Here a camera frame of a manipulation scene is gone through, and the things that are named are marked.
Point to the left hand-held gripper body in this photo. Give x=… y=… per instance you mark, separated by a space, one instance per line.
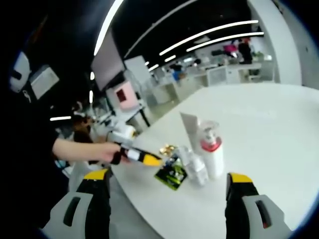
x=120 y=133

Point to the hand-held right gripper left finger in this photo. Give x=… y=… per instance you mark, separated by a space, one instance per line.
x=99 y=204

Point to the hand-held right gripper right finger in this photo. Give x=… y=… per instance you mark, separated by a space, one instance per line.
x=239 y=204

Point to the green blue sachet skincare product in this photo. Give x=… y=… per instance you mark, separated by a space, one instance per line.
x=172 y=178

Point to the white pump bottle skincare product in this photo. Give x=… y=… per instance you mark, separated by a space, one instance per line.
x=214 y=164

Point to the small slim tube skincare product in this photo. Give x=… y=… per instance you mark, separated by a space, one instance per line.
x=197 y=171

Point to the large white tube skincare product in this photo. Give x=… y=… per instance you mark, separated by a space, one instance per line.
x=190 y=129

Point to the person's left hand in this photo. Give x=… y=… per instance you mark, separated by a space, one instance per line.
x=109 y=153

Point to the pink white cabinet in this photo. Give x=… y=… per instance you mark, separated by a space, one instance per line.
x=123 y=97

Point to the large display screen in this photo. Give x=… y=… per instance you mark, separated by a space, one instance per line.
x=107 y=62

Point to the ceiling air conditioner unit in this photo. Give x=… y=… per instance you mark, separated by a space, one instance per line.
x=45 y=83

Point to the person's torso black shirt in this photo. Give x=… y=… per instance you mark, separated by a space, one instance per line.
x=25 y=149

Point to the ceiling light strip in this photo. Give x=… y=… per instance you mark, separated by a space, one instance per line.
x=224 y=39
x=209 y=32
x=106 y=25

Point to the white mesh office chair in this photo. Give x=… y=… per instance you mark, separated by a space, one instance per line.
x=216 y=76

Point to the white worn chest device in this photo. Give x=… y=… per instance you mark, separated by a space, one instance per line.
x=20 y=72

